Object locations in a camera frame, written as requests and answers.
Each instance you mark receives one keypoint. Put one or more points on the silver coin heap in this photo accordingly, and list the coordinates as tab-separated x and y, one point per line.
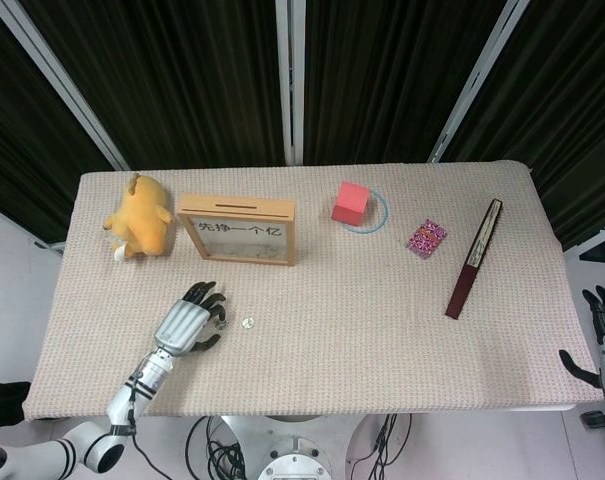
252	252

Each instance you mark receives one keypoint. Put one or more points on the purple patterned card deck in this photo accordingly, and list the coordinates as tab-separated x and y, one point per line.
427	237

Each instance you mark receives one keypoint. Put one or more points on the wooden frame coin bank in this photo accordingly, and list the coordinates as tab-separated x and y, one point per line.
237	205

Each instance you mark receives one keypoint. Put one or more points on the black caster wheel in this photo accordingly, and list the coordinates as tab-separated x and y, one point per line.
594	420

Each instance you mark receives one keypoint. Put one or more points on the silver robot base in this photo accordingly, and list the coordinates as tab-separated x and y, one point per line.
292	450

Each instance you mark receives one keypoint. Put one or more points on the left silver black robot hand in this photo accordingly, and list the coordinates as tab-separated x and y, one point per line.
182	325

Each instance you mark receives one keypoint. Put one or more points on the yellow plush toy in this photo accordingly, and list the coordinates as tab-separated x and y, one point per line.
142	220

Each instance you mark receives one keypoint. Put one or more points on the beige woven tablecloth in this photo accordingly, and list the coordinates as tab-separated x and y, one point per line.
332	350

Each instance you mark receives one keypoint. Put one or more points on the black pleated curtain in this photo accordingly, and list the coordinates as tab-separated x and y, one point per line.
182	75
572	100
22	125
382	75

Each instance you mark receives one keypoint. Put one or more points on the red cube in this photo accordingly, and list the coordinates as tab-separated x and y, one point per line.
349	205

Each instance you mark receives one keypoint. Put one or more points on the white metal frame post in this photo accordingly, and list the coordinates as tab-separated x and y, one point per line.
57	75
478	75
289	75

